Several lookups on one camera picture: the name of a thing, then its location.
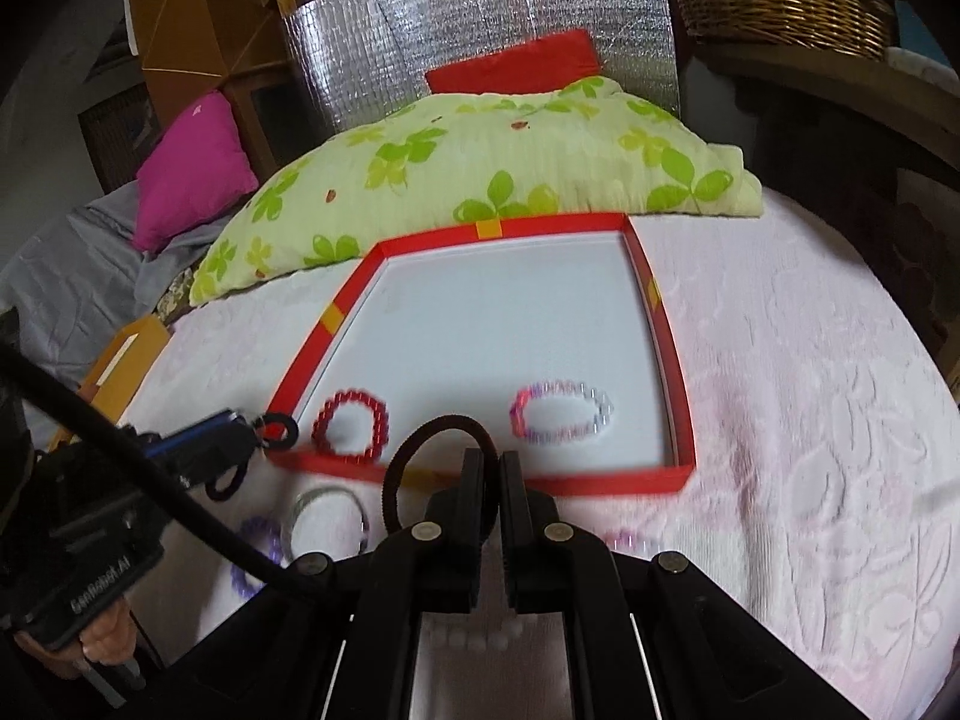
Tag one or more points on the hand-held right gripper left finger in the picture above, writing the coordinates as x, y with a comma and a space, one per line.
471, 510

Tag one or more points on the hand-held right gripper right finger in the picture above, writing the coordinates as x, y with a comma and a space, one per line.
514, 517

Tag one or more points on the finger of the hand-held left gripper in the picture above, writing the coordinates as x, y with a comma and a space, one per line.
191, 439
217, 465

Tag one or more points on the silver metal bangle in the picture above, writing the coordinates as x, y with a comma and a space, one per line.
360, 510

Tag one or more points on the red shallow cardboard box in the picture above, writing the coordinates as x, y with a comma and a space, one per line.
495, 315

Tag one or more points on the person's left hand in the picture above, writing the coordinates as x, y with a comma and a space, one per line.
105, 641

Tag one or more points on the patterned cloth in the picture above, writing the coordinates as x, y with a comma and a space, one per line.
172, 300

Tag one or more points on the grey blanket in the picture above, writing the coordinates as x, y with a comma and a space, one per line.
67, 270

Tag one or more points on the magenta pillow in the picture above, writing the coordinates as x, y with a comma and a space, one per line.
195, 165

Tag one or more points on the green floral pillow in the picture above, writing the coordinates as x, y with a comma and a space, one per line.
465, 165

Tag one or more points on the orange brown panel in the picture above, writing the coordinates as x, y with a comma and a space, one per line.
195, 7

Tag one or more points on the red cushion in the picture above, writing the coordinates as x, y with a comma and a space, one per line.
517, 64

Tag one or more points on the silver foil insulation mat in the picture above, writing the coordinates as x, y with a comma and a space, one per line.
465, 22

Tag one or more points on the wooden shelf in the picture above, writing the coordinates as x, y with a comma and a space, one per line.
825, 82

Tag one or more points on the wicker basket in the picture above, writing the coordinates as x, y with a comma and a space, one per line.
787, 0

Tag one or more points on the light blue box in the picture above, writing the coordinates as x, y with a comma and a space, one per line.
926, 30

